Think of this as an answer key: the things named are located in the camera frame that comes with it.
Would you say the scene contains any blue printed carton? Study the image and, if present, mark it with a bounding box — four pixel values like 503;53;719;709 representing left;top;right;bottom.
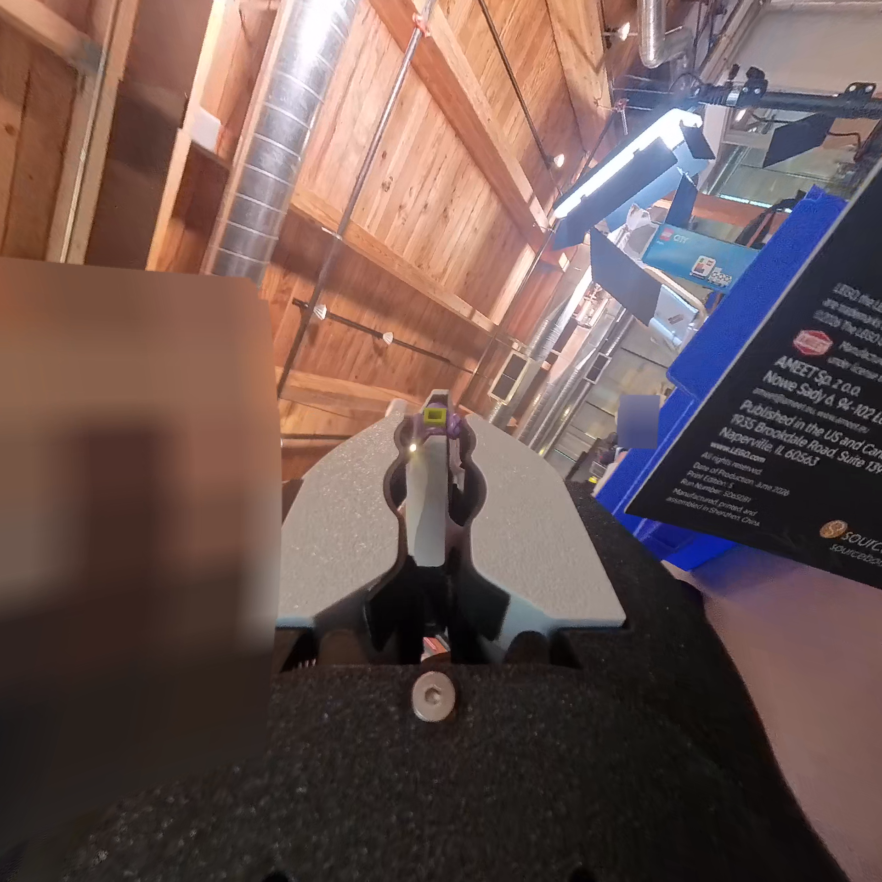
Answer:
641;221;762;297

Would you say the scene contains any black desk lamp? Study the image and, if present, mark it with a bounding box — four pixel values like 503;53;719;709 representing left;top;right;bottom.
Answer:
549;108;718;252

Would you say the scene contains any grey desk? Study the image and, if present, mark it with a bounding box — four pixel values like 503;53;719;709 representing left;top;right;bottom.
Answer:
683;545;882;882

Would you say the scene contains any purple flower brick piece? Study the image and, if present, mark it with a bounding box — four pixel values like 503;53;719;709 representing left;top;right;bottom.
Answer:
408;397;465;445

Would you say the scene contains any silver ceiling air duct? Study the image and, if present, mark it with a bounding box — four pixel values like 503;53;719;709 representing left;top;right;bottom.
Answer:
204;0;362;286

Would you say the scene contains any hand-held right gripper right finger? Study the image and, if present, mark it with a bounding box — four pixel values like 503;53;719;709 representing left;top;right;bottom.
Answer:
444;414;629;649

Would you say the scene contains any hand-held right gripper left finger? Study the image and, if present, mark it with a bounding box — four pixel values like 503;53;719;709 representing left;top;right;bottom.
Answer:
276;414;421;646

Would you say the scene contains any instruction booklet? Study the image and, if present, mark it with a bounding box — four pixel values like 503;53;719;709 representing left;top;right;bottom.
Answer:
628;159;882;591

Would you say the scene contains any blue storage bin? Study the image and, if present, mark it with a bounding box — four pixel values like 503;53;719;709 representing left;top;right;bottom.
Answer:
593;187;848;573

